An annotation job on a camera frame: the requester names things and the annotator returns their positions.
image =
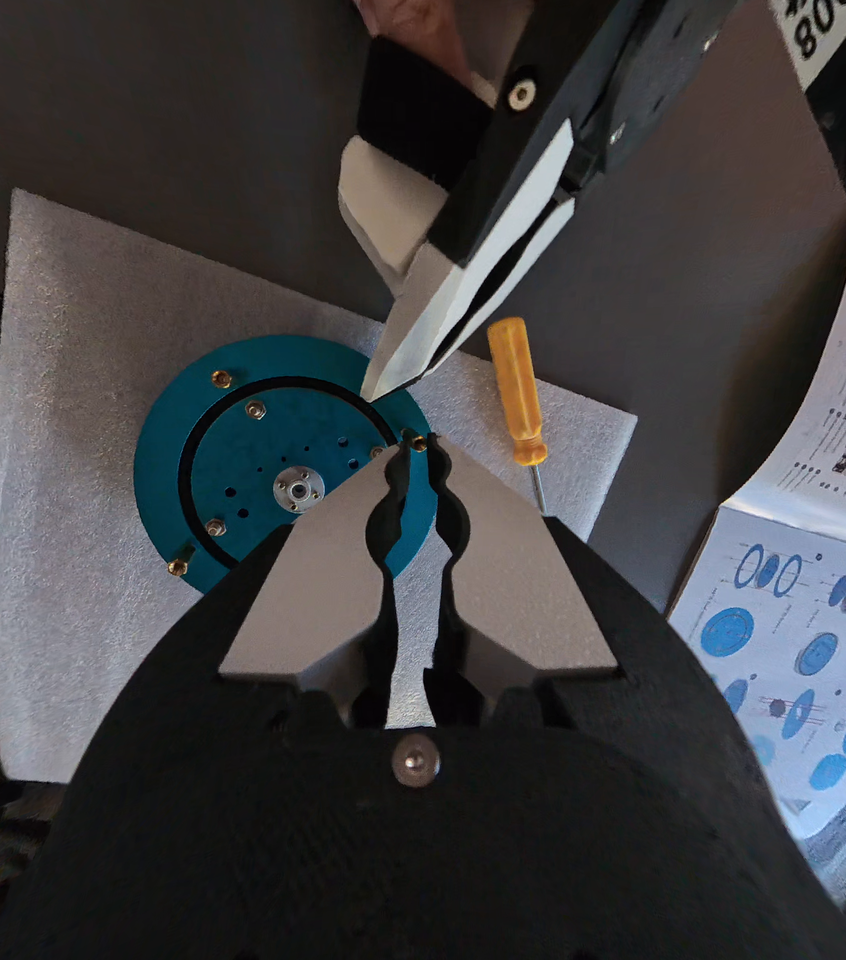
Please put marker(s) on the person's left hand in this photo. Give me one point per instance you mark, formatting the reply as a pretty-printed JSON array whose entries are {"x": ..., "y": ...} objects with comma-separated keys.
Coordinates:
[{"x": 415, "y": 26}]

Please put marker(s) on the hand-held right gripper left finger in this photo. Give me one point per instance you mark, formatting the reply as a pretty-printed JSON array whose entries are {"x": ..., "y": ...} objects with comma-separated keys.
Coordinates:
[{"x": 303, "y": 600}]

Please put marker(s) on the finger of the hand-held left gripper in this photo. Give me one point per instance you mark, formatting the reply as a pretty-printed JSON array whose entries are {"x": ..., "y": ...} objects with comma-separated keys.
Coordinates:
[
  {"x": 520, "y": 270},
  {"x": 430, "y": 315}
]

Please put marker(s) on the dark grey desk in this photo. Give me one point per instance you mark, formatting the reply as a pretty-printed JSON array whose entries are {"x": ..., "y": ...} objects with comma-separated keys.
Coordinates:
[{"x": 167, "y": 112}]

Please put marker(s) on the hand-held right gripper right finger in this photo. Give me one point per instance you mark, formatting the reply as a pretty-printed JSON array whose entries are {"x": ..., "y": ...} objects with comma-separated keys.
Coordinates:
[{"x": 528, "y": 600}]

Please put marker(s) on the blue round metal turntable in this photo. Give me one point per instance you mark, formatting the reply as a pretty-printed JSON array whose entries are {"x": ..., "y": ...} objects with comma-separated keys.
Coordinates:
[{"x": 242, "y": 465}]

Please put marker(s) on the printed instruction manual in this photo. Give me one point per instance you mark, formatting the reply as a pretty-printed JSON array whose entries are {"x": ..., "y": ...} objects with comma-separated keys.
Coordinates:
[{"x": 805, "y": 637}]

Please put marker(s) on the white foam sheet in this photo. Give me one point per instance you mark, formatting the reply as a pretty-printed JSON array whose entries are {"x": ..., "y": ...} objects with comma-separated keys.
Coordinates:
[{"x": 77, "y": 450}]

